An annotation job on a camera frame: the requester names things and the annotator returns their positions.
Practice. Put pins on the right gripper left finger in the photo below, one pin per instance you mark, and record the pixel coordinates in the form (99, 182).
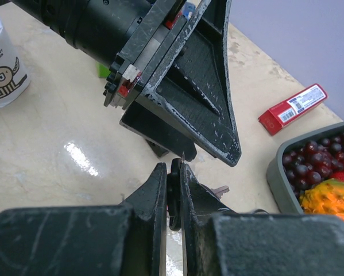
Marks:
(124, 239)

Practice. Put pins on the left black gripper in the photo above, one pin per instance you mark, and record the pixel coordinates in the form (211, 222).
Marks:
(188, 96)

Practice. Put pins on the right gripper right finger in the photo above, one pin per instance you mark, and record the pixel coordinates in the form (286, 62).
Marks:
(218, 241)

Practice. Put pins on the black headed key bunch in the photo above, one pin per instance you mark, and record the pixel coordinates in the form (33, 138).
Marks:
(177, 189)

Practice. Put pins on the grey fruit tray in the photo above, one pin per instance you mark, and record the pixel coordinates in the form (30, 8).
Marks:
(275, 175)

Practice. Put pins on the green black product box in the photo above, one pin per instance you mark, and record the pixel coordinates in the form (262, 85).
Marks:
(102, 71)

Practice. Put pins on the red rectangular box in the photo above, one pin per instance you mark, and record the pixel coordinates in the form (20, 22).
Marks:
(282, 114)

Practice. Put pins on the orange toy pineapple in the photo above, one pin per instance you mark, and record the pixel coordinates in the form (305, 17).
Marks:
(325, 198)

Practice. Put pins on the dark red grapes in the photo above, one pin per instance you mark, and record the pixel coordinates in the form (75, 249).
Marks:
(316, 161)

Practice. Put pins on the white tape roll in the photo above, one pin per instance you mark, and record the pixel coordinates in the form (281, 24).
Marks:
(14, 79)

